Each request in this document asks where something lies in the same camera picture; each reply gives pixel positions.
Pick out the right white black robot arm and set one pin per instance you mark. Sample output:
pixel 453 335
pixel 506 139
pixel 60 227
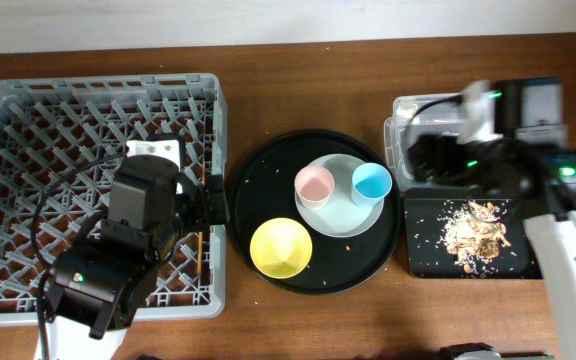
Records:
pixel 507 138

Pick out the clear plastic waste bin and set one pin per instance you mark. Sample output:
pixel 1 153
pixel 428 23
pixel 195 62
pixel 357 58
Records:
pixel 533 114

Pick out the yellow plastic bowl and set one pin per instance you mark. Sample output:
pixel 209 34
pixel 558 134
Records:
pixel 281 248

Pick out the black rectangular waste tray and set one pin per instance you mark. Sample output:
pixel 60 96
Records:
pixel 424 210

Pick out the grey plastic dishwasher rack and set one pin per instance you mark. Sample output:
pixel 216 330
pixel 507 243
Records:
pixel 58 142

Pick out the pink plastic cup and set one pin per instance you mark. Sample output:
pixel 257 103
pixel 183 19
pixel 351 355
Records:
pixel 314 186

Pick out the wooden chopstick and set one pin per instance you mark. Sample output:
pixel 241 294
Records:
pixel 200 250

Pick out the blue plastic cup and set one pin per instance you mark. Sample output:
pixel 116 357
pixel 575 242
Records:
pixel 371 183

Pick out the round black serving tray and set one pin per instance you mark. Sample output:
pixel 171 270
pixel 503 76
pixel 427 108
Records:
pixel 263 189

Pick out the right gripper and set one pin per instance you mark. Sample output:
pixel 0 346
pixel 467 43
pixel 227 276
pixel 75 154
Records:
pixel 429 156

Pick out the grey round plate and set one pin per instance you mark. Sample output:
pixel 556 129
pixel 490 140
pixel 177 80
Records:
pixel 340 217

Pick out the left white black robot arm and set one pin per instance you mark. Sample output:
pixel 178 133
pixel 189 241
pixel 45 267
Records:
pixel 89 295

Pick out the food scraps and rice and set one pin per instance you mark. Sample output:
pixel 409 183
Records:
pixel 474 235

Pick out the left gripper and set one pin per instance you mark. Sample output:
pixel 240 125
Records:
pixel 213 201

